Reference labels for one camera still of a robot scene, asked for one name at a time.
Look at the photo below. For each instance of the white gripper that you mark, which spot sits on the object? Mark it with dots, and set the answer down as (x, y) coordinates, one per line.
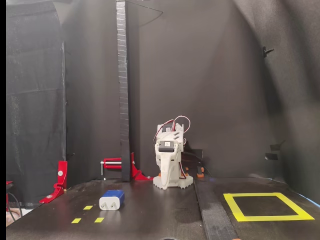
(167, 145)

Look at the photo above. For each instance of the blue white charger block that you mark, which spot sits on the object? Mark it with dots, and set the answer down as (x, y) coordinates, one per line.
(110, 203)

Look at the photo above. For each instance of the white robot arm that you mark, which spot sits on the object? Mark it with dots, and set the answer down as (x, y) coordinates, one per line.
(170, 136)

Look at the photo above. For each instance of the red screw clamp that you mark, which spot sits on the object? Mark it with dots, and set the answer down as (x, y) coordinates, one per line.
(112, 161)

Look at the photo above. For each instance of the small yellow tape marker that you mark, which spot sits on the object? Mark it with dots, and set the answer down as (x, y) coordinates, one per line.
(76, 220)
(99, 220)
(88, 207)

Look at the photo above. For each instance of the black tape piece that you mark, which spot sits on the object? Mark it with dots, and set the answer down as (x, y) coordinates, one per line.
(275, 147)
(271, 156)

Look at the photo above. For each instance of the yellow tape square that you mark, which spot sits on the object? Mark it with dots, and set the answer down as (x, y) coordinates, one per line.
(272, 218)

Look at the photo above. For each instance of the black fabric panel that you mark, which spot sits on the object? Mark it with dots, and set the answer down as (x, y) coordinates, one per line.
(35, 100)

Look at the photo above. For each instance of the black clip on backdrop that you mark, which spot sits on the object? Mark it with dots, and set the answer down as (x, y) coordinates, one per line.
(267, 51)

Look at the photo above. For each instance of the red clamp piece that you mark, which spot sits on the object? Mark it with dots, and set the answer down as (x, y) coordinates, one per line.
(9, 183)

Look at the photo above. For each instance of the red corner bracket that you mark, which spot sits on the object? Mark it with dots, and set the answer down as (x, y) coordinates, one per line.
(136, 173)
(62, 175)

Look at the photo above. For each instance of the black upright foam post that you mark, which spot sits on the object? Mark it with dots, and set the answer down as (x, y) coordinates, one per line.
(123, 100)

